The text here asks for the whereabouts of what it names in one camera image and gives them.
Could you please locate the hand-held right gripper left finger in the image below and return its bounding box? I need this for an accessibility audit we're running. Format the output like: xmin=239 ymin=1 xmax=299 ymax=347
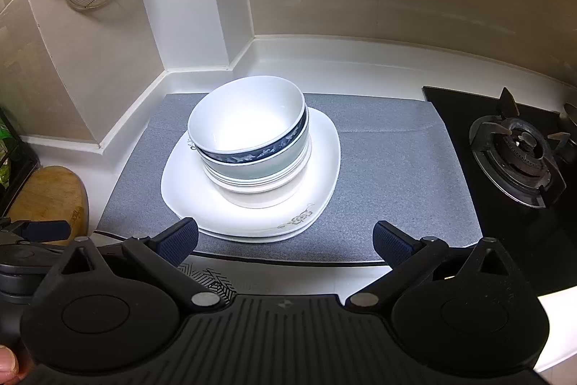
xmin=58 ymin=217 xmax=226 ymax=316

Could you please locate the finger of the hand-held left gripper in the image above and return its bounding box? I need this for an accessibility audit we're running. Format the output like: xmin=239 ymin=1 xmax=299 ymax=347
xmin=18 ymin=221 xmax=71 ymax=241

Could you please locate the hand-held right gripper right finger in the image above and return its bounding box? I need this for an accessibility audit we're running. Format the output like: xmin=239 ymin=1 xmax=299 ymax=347
xmin=345 ymin=220 xmax=519 ymax=314

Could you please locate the white floral square plate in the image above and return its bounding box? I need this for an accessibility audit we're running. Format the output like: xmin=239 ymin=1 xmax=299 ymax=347
xmin=194 ymin=225 xmax=318 ymax=243
xmin=161 ymin=108 xmax=341 ymax=239

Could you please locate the cream bowl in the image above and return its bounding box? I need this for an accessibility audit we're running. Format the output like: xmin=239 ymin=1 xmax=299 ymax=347
xmin=221 ymin=169 xmax=309 ymax=208
xmin=205 ymin=162 xmax=312 ymax=193
xmin=202 ymin=150 xmax=313 ymax=187

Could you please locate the teal ribbed bowl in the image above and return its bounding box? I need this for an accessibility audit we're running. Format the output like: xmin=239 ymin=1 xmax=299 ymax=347
xmin=198 ymin=108 xmax=312 ymax=181

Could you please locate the white bowl blue pattern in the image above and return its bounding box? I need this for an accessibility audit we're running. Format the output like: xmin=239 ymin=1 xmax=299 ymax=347
xmin=187 ymin=76 xmax=307 ymax=166

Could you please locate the person's left hand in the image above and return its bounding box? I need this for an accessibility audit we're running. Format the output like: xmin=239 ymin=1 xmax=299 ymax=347
xmin=0 ymin=344 xmax=28 ymax=383

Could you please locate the wooden cutting board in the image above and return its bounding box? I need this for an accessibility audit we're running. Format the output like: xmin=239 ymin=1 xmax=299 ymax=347
xmin=8 ymin=165 xmax=89 ymax=244

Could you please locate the black patterned white cloth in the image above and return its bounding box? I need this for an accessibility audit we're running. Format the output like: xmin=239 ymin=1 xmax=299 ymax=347
xmin=178 ymin=262 xmax=238 ymax=308

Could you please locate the grey dish mat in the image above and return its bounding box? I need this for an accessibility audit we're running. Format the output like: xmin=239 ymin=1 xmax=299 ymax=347
xmin=94 ymin=93 xmax=484 ymax=266

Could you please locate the green package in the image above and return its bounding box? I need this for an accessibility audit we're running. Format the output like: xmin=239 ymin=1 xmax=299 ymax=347
xmin=0 ymin=108 xmax=19 ymax=187

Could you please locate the black glass gas hob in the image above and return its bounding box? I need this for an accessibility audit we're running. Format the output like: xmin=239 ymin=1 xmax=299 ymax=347
xmin=422 ymin=85 xmax=577 ymax=296

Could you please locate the gas burner grate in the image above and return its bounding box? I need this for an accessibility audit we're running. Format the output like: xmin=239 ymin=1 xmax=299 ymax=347
xmin=469 ymin=87 xmax=571 ymax=207

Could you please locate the black wire rack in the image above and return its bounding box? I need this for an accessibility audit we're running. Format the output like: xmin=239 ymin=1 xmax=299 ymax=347
xmin=0 ymin=132 xmax=40 ymax=216

